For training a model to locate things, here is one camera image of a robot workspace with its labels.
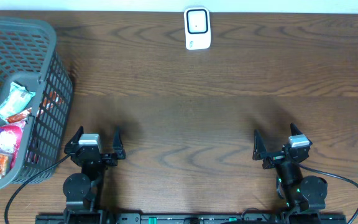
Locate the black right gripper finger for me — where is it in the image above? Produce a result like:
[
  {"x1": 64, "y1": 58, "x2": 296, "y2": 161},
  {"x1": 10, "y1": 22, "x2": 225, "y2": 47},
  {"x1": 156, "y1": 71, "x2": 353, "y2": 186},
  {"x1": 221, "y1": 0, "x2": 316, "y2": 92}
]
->
[
  {"x1": 290, "y1": 123, "x2": 303, "y2": 136},
  {"x1": 252, "y1": 129, "x2": 267, "y2": 161}
]

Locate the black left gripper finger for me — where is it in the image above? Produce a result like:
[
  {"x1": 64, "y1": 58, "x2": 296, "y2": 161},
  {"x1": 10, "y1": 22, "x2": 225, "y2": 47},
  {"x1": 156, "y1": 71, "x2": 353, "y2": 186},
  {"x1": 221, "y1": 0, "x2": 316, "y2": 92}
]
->
[
  {"x1": 65, "y1": 126, "x2": 84, "y2": 152},
  {"x1": 112, "y1": 127, "x2": 126, "y2": 160}
]

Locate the orange-red snack bar wrapper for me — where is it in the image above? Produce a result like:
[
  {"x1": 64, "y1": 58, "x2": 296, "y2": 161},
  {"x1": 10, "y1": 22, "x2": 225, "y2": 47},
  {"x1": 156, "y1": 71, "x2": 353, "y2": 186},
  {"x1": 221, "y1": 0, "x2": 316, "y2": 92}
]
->
[{"x1": 6, "y1": 108, "x2": 32, "y2": 123}]

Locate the mint green wipes pack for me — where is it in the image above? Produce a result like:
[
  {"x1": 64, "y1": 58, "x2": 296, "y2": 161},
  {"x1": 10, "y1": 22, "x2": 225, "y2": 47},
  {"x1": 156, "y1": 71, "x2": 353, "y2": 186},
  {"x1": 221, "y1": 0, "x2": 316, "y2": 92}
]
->
[{"x1": 0, "y1": 82, "x2": 35, "y2": 121}]

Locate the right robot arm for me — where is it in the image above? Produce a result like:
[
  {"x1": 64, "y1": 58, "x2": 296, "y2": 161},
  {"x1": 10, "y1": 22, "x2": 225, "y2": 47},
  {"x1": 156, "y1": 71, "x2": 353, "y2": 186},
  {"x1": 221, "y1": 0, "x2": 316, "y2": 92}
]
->
[{"x1": 252, "y1": 123, "x2": 328, "y2": 223}]

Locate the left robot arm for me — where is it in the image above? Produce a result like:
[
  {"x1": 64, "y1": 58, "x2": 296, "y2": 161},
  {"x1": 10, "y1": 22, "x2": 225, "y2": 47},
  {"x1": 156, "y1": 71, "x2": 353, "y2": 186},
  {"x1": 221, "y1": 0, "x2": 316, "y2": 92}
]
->
[{"x1": 63, "y1": 126, "x2": 126, "y2": 223}]

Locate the grey plastic mesh basket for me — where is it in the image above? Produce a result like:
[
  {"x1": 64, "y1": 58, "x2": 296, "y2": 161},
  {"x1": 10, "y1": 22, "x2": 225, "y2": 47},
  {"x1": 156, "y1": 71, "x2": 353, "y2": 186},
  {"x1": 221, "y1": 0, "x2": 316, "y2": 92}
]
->
[{"x1": 0, "y1": 17, "x2": 73, "y2": 190}]

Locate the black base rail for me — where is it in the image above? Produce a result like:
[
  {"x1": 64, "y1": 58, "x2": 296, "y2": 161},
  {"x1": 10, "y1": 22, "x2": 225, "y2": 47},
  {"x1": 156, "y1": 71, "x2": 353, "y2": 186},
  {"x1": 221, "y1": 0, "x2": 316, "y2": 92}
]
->
[{"x1": 35, "y1": 213, "x2": 346, "y2": 224}]

